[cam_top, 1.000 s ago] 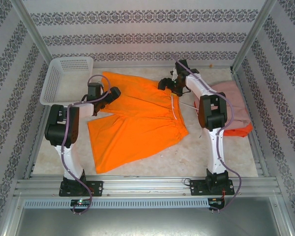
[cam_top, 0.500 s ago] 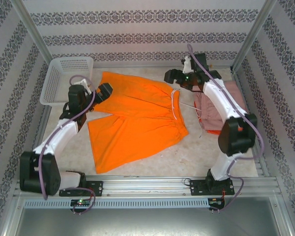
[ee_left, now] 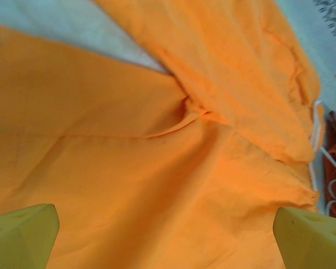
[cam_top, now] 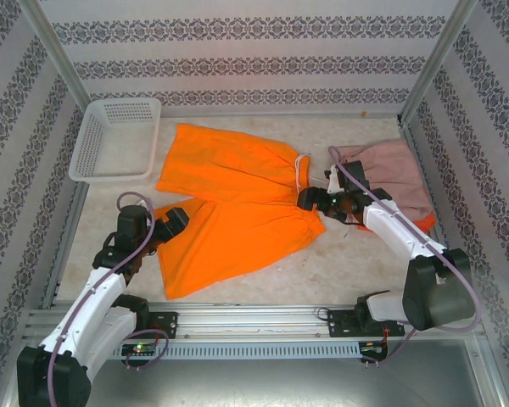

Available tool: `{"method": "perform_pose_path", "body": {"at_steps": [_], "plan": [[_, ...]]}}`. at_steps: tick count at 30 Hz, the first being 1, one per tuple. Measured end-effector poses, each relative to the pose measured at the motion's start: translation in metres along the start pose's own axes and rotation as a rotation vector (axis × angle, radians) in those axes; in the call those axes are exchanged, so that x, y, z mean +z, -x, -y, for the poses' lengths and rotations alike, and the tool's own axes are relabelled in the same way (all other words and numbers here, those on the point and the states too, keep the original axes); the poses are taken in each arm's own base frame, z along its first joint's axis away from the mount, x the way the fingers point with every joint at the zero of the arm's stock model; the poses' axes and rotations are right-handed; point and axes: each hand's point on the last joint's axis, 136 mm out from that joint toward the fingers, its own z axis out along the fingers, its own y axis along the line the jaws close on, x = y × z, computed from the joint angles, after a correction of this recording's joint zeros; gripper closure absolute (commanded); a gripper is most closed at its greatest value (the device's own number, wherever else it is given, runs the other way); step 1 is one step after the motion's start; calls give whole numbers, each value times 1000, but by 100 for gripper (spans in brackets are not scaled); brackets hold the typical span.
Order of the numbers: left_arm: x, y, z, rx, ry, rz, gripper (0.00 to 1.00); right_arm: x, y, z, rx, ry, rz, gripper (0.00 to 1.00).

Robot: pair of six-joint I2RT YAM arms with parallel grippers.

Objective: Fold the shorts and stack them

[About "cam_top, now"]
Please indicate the pink shorts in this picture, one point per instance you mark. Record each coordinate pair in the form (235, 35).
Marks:
(398, 169)

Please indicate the small dark circuit board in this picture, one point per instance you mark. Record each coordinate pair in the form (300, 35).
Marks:
(373, 348)

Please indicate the aluminium wall-foot rail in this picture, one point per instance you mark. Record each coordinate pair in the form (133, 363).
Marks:
(280, 112)

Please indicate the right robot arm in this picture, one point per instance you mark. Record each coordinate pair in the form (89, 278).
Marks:
(432, 292)

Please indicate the white plastic basket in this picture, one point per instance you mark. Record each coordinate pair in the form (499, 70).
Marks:
(93, 144)

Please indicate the steel sheet tray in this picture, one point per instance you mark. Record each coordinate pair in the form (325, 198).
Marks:
(254, 386)

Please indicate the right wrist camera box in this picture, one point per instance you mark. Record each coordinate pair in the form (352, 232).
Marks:
(333, 180)

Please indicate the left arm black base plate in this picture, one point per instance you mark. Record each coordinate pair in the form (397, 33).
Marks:
(169, 324)

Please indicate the aluminium corner post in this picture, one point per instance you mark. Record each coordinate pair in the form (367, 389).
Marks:
(441, 55)
(55, 46)

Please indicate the orange shorts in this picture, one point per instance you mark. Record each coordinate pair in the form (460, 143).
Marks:
(229, 161)

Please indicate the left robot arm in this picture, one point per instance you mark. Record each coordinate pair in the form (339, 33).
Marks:
(85, 313)

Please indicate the circuit board with green light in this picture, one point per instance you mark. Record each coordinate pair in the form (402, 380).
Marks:
(140, 348)

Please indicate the long aluminium mounting rail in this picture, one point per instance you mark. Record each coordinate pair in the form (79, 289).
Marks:
(254, 318)

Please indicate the red-orange shorts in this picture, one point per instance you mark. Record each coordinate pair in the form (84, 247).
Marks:
(426, 222)

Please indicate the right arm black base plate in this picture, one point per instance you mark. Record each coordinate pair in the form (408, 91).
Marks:
(335, 324)

